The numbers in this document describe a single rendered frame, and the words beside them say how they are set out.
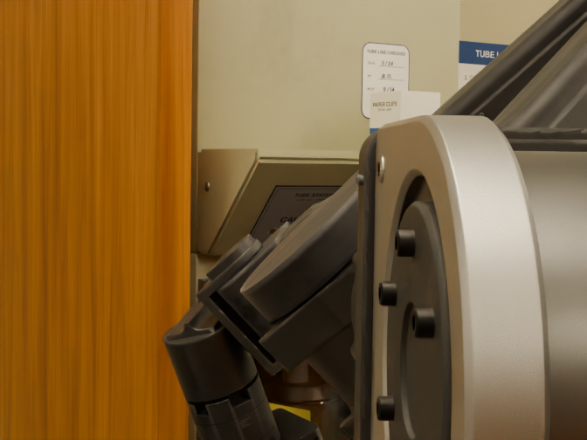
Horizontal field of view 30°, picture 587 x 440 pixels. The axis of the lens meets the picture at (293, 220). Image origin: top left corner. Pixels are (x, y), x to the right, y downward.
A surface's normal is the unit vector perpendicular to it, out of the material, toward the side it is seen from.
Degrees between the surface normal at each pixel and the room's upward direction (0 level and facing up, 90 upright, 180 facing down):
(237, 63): 90
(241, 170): 90
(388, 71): 90
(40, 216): 90
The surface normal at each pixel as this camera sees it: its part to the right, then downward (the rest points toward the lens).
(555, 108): 0.34, -0.22
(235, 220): 0.36, 0.74
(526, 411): 0.06, 0.01
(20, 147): -0.85, 0.01
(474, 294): 0.06, -0.39
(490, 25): 0.52, 0.05
